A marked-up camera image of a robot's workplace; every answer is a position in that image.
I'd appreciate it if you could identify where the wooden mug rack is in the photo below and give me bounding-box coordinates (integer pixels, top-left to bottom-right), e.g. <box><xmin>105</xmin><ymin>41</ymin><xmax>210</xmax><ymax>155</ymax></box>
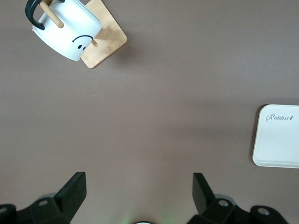
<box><xmin>31</xmin><ymin>0</ymin><xmax>128</xmax><ymax>69</ymax></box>

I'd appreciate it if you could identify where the white rectangular tray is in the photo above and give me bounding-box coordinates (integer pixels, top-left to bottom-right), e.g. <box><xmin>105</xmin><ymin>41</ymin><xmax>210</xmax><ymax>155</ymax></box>
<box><xmin>252</xmin><ymin>104</ymin><xmax>299</xmax><ymax>168</ymax></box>

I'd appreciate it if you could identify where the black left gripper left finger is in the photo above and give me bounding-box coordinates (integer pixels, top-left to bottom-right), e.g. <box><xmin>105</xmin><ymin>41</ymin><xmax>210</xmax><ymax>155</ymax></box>
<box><xmin>0</xmin><ymin>172</ymin><xmax>87</xmax><ymax>224</ymax></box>

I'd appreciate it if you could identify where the white smiley mug black handle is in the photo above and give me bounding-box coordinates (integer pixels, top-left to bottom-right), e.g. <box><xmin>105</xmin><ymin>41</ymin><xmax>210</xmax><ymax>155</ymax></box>
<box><xmin>25</xmin><ymin>0</ymin><xmax>103</xmax><ymax>62</ymax></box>

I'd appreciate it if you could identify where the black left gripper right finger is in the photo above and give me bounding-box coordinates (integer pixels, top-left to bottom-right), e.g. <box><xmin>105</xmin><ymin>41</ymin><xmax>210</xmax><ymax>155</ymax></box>
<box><xmin>186</xmin><ymin>172</ymin><xmax>290</xmax><ymax>224</ymax></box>

